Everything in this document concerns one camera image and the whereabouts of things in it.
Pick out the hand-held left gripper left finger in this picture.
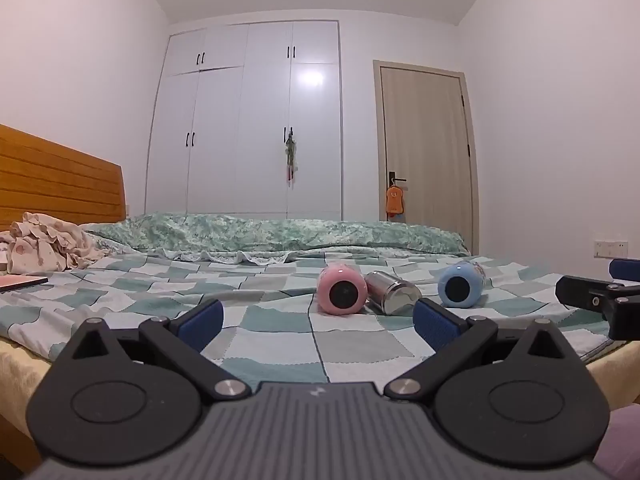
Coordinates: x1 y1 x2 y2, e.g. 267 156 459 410
50 298 252 404

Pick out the beige wooden door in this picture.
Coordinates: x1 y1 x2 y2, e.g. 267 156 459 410
373 59 480 255

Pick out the blue cup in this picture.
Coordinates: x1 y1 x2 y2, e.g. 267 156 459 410
437 260 487 309

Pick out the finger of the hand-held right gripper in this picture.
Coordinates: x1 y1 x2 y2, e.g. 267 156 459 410
608 258 640 283
555 274 640 342

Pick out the pink floral cloth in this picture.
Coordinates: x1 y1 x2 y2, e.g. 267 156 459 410
0 212 108 276

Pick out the orange hanging pouch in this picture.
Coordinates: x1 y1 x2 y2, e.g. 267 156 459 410
385 185 406 221

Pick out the wooden bed frame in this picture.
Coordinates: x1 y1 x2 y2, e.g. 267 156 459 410
0 400 43 475

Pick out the hanging tassel ornament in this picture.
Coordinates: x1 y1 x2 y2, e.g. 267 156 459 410
284 128 298 190

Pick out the white wall socket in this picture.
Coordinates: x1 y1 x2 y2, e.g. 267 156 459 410
593 239 629 259

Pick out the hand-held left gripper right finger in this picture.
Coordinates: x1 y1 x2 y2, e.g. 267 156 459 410
383 298 587 404

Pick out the wooden headboard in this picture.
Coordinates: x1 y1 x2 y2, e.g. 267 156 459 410
0 124 126 233

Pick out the purple cloth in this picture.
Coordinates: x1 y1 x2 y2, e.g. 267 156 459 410
595 407 640 480

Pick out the pink cup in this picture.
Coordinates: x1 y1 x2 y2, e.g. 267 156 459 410
316 263 370 317

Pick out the stainless steel cup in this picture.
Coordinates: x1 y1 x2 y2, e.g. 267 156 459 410
363 270 424 316

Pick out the green floral quilt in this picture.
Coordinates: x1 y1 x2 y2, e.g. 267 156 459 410
82 211 472 267

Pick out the white wardrobe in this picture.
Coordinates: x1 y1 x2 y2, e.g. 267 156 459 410
145 20 344 222

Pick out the checkered bed sheet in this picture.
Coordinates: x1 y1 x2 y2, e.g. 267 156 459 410
0 250 621 386

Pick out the red flat book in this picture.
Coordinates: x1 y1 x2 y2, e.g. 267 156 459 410
0 274 49 294

